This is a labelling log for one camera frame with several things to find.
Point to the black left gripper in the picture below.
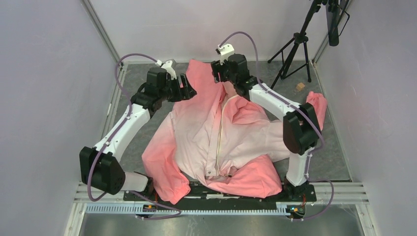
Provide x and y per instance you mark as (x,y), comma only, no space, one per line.
(187,92)

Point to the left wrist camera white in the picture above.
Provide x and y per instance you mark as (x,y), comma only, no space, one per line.
(169,66)

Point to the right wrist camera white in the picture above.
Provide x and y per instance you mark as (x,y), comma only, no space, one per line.
(224,51)

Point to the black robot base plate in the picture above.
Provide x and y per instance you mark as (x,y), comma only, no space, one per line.
(203,198)

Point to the pink zip-up jacket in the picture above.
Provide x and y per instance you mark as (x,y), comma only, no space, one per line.
(219,138)

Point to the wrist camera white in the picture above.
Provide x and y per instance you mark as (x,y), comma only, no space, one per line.
(224,51)
(169,66)

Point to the white slotted cable duct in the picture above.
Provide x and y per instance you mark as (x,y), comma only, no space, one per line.
(137,208)

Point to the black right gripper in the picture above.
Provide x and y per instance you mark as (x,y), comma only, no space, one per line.
(218,68)

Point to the small wooden block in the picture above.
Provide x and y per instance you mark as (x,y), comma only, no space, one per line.
(300,87)

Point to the black camera tripod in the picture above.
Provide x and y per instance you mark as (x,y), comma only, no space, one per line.
(299,38)

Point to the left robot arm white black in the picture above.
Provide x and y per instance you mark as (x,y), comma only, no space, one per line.
(100,167)

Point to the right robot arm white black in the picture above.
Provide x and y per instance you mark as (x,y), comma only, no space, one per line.
(301,130)

